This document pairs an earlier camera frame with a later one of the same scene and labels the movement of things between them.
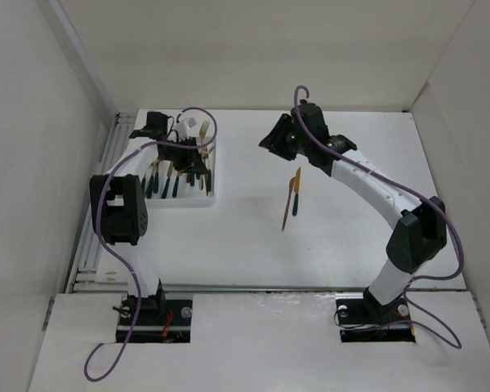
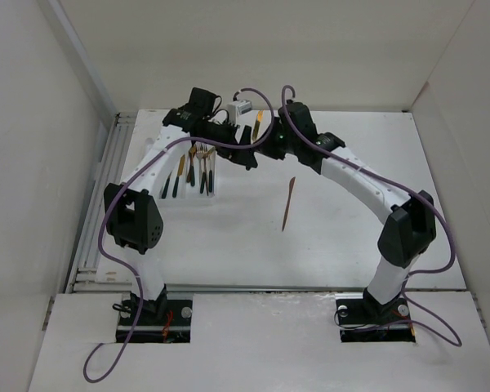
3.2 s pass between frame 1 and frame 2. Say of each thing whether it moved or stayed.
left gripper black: moved
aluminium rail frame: stayed
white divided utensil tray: stayed
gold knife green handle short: moved
